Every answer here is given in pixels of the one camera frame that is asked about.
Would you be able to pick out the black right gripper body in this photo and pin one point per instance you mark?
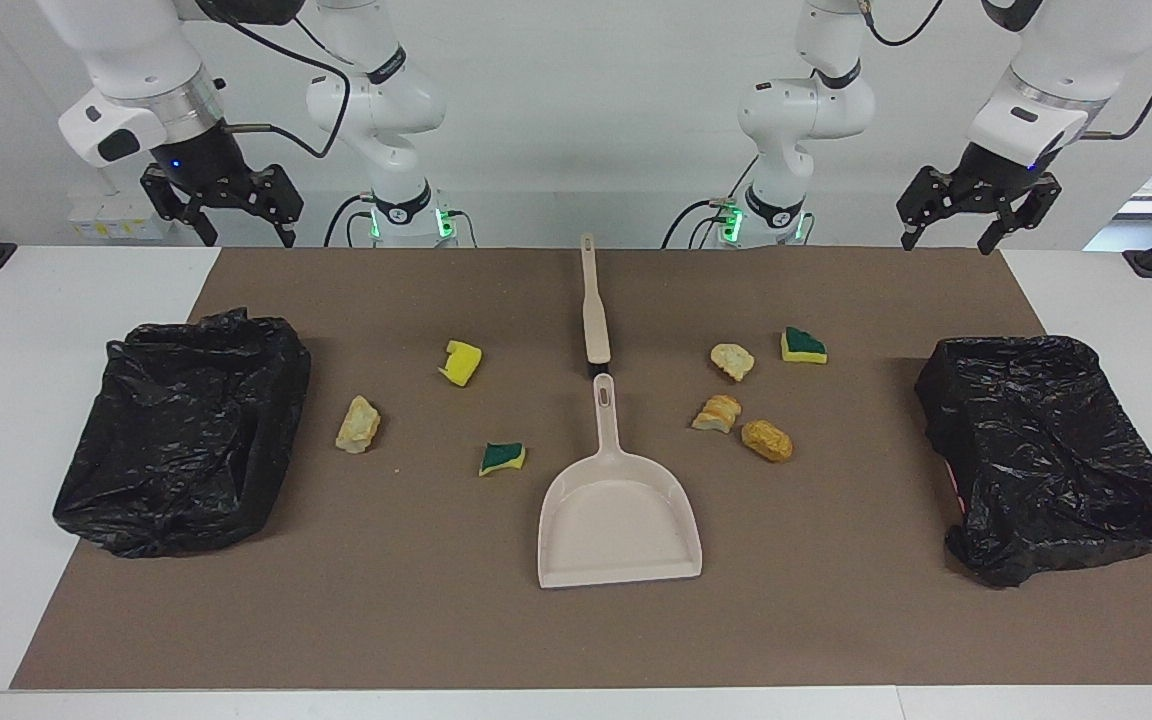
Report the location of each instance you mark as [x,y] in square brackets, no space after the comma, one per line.
[201,165]

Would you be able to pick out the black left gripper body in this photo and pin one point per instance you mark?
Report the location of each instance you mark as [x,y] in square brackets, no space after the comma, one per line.
[991,180]

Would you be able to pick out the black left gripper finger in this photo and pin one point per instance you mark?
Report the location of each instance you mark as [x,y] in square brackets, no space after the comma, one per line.
[923,195]
[1034,205]

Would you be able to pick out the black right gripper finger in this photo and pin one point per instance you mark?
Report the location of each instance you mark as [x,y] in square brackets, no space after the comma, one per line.
[162,195]
[282,200]

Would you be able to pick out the green yellow sponge piece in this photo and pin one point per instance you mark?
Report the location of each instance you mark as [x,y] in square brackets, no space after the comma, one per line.
[803,345]
[502,458]

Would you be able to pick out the pale yellow bread chunk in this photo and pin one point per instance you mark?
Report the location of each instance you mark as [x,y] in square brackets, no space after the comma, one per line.
[358,424]

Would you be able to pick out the light toasted bread chunk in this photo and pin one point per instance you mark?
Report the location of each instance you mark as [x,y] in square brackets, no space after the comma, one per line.
[733,360]

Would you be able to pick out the brown fried nugget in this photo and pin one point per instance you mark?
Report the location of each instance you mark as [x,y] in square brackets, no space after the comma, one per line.
[767,440]

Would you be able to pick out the striped croissant piece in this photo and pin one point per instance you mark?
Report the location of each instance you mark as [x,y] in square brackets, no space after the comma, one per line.
[716,413]

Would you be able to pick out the beige hand brush black bristles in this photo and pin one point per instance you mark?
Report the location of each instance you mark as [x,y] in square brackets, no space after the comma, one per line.
[596,320]

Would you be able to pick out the beige plastic dustpan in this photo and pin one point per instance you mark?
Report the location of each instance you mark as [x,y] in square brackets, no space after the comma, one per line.
[616,520]

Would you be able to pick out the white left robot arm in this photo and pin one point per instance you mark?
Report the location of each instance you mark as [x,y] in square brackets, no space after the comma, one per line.
[1066,60]

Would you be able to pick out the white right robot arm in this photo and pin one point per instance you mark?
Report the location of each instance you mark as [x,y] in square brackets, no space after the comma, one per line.
[116,50]

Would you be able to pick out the black bag lined trash bin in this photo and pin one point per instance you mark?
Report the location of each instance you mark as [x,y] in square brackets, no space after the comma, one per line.
[1046,450]
[186,430]

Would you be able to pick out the brown table mat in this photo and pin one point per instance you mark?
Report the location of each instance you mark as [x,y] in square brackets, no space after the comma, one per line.
[536,640]

